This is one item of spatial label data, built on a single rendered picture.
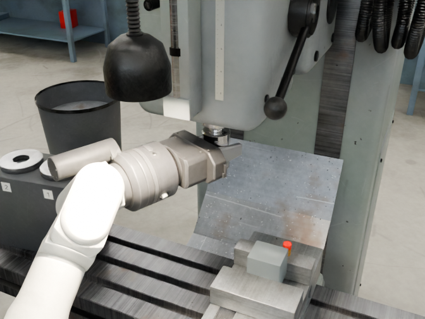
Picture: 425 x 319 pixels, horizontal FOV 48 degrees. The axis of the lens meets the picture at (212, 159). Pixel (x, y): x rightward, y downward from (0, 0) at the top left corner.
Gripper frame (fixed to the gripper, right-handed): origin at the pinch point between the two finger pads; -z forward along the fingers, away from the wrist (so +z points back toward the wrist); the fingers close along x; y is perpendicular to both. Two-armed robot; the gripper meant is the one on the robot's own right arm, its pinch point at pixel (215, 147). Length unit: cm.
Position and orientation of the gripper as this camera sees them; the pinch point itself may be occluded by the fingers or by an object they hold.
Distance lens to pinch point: 79.0
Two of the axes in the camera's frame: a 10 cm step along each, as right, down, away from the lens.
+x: -6.5, -3.7, 6.7
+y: -0.1, 8.8, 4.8
